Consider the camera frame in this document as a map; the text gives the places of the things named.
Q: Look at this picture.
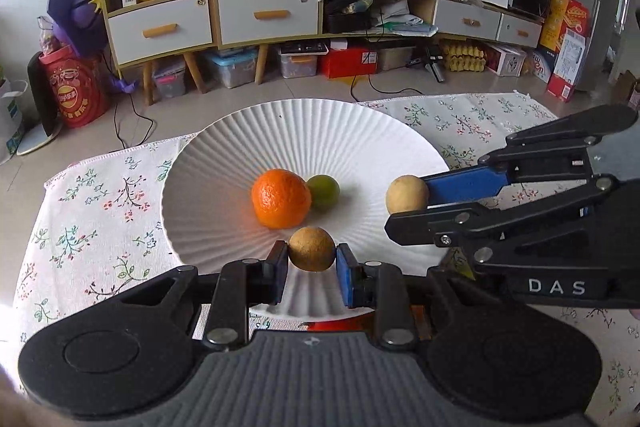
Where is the white shopping bag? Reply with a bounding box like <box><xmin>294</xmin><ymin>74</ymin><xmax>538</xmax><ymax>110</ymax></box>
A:
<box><xmin>0</xmin><ymin>79</ymin><xmax>28</xmax><ymax>165</ymax></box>

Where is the orange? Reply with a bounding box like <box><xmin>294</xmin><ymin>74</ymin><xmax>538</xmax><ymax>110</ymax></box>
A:
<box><xmin>251</xmin><ymin>168</ymin><xmax>312</xmax><ymax>229</ymax></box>

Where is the brown kiwi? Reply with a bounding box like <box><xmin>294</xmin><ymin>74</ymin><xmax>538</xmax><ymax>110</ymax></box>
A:
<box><xmin>288</xmin><ymin>227</ymin><xmax>336</xmax><ymax>272</ymax></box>

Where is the green lime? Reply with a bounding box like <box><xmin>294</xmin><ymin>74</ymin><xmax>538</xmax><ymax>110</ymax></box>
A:
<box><xmin>305</xmin><ymin>174</ymin><xmax>341</xmax><ymax>210</ymax></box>

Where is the red box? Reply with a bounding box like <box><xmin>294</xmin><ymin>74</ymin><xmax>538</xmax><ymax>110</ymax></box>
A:
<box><xmin>319</xmin><ymin>47</ymin><xmax>378</xmax><ymax>79</ymax></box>

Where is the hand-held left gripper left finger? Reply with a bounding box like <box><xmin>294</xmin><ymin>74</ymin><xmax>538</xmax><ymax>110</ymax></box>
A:
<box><xmin>120</xmin><ymin>241</ymin><xmax>290</xmax><ymax>351</ymax></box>

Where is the red snack bucket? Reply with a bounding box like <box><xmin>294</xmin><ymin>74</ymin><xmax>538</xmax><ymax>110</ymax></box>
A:
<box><xmin>39</xmin><ymin>44</ymin><xmax>109</xmax><ymax>128</ymax></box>

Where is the short wooden cabinet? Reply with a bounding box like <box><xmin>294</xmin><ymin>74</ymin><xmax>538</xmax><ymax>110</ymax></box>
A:
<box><xmin>209</xmin><ymin>0</ymin><xmax>325</xmax><ymax>85</ymax></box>

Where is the black panel on white stand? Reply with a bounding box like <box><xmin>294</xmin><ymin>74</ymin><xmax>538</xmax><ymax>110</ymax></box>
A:
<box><xmin>17</xmin><ymin>52</ymin><xmax>64</xmax><ymax>156</ymax></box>

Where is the white printed carton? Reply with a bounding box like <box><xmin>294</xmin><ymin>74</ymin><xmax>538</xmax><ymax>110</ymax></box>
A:
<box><xmin>486</xmin><ymin>43</ymin><xmax>527</xmax><ymax>78</ymax></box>

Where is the small clear storage bin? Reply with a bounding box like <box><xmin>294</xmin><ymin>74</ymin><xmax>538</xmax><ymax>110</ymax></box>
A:
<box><xmin>151</xmin><ymin>62</ymin><xmax>189</xmax><ymax>101</ymax></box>

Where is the purple hat plush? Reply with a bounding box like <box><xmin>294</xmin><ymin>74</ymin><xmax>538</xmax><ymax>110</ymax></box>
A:
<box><xmin>46</xmin><ymin>0</ymin><xmax>108</xmax><ymax>58</ymax></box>

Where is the stack of egg trays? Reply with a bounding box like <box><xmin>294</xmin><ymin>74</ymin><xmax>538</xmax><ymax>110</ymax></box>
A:
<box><xmin>442</xmin><ymin>42</ymin><xmax>488</xmax><ymax>74</ymax></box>

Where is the white ribbed plate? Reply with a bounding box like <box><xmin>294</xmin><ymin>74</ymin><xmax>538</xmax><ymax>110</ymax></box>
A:
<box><xmin>160</xmin><ymin>99</ymin><xmax>451</xmax><ymax>322</ymax></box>

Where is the low wooden cabinet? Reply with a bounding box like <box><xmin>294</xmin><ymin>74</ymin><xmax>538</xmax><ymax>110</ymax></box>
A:
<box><xmin>320</xmin><ymin>0</ymin><xmax>546</xmax><ymax>52</ymax></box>

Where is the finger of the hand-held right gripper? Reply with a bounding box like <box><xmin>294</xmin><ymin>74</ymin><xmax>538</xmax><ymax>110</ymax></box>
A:
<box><xmin>422</xmin><ymin>103</ymin><xmax>639</xmax><ymax>208</ymax></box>
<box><xmin>384</xmin><ymin>174</ymin><xmax>621</xmax><ymax>259</ymax></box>

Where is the pale yellow round fruit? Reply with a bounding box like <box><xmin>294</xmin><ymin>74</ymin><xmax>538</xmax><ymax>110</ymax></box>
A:
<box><xmin>385</xmin><ymin>174</ymin><xmax>430</xmax><ymax>217</ymax></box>

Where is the white drawer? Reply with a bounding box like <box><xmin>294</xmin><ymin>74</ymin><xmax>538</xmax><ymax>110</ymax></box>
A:
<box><xmin>434</xmin><ymin>0</ymin><xmax>501</xmax><ymax>42</ymax></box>
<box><xmin>497</xmin><ymin>14</ymin><xmax>543</xmax><ymax>48</ymax></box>
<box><xmin>107</xmin><ymin>0</ymin><xmax>213</xmax><ymax>65</ymax></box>
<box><xmin>216</xmin><ymin>0</ymin><xmax>320</xmax><ymax>46</ymax></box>

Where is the blue and white carton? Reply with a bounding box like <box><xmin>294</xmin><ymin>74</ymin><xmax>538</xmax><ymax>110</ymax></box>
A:
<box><xmin>546</xmin><ymin>29</ymin><xmax>589</xmax><ymax>102</ymax></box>

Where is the black tripod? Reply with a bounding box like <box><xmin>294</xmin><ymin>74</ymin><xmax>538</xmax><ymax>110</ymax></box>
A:
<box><xmin>406</xmin><ymin>46</ymin><xmax>447</xmax><ymax>84</ymax></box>

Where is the red and yellow carton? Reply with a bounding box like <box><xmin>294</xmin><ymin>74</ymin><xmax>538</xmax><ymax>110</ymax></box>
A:
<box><xmin>539</xmin><ymin>0</ymin><xmax>591</xmax><ymax>54</ymax></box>

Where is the clear bin with blue lid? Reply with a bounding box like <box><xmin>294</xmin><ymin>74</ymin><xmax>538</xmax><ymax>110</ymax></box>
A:
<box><xmin>204</xmin><ymin>49</ymin><xmax>258</xmax><ymax>89</ymax></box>

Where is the floral tablecloth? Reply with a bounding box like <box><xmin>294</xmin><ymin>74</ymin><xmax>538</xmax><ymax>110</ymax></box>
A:
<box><xmin>11</xmin><ymin>93</ymin><xmax>640</xmax><ymax>418</ymax></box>

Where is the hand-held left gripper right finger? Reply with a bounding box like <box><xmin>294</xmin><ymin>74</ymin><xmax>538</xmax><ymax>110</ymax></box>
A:
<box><xmin>336</xmin><ymin>243</ymin><xmax>506</xmax><ymax>351</ymax></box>

